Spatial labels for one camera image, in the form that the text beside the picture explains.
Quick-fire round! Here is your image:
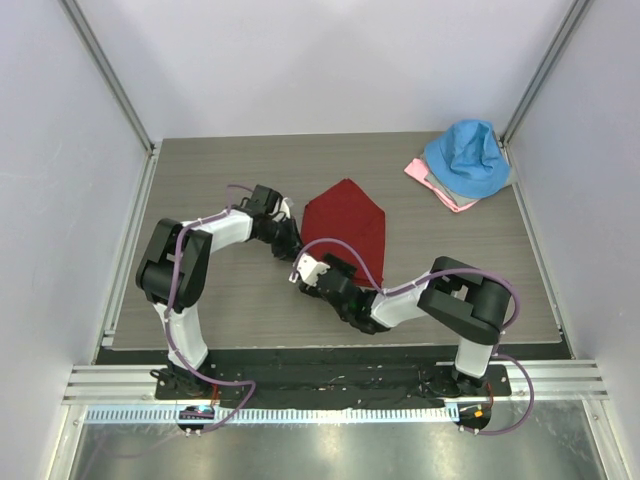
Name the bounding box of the left aluminium frame post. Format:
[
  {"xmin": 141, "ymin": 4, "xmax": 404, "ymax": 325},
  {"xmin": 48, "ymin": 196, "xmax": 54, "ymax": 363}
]
[{"xmin": 58, "ymin": 0, "xmax": 161, "ymax": 156}]

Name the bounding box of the aluminium frame post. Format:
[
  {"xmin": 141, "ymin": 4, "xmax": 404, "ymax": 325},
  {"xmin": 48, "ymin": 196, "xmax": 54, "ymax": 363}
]
[
  {"xmin": 499, "ymin": 0, "xmax": 594, "ymax": 146},
  {"xmin": 58, "ymin": 0, "xmax": 161, "ymax": 156}
]

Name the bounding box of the white slotted cable duct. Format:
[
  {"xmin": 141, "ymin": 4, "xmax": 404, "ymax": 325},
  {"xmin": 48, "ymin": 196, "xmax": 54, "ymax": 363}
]
[{"xmin": 85, "ymin": 403, "xmax": 459, "ymax": 425}]

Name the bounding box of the right aluminium frame post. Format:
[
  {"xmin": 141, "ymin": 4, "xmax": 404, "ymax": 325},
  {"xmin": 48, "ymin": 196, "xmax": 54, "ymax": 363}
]
[{"xmin": 499, "ymin": 0, "xmax": 594, "ymax": 146}]

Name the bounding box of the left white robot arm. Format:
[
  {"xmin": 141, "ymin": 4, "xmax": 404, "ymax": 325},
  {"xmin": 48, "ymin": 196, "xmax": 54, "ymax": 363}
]
[{"xmin": 135, "ymin": 185, "xmax": 303, "ymax": 399}]

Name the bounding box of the aluminium front rail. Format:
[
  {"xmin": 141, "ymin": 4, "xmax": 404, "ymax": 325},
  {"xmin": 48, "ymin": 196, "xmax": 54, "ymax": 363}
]
[{"xmin": 63, "ymin": 360, "xmax": 607, "ymax": 409}]

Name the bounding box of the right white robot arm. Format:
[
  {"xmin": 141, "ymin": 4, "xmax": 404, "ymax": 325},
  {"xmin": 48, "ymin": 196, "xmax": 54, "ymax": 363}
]
[{"xmin": 289, "ymin": 253, "xmax": 520, "ymax": 397}]

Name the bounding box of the blue bucket hat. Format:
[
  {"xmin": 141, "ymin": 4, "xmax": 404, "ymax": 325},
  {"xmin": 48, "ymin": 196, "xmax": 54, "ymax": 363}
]
[{"xmin": 424, "ymin": 119, "xmax": 511, "ymax": 199}]

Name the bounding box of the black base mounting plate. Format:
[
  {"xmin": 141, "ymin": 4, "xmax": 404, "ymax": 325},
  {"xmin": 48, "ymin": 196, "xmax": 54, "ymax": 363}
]
[{"xmin": 97, "ymin": 344, "xmax": 514, "ymax": 409}]

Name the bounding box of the red cloth napkin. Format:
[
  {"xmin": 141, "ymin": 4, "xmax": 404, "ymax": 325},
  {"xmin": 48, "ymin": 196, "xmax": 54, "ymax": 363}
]
[{"xmin": 301, "ymin": 179, "xmax": 386, "ymax": 287}]

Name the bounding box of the pink folded cloth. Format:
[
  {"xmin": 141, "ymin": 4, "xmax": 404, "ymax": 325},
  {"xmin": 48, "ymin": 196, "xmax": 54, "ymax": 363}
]
[{"xmin": 404, "ymin": 158, "xmax": 479, "ymax": 213}]

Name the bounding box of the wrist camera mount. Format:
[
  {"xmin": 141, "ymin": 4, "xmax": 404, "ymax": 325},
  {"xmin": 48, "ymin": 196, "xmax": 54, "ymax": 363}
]
[
  {"xmin": 271, "ymin": 197, "xmax": 293, "ymax": 221},
  {"xmin": 289, "ymin": 253, "xmax": 330, "ymax": 287}
]

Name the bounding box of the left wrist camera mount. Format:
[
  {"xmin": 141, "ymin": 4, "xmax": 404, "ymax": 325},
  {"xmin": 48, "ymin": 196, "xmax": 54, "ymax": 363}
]
[{"xmin": 271, "ymin": 197, "xmax": 293, "ymax": 221}]

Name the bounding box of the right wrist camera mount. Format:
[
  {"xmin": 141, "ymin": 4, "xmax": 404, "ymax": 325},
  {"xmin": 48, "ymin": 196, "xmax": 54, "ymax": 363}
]
[{"xmin": 289, "ymin": 253, "xmax": 330, "ymax": 287}]

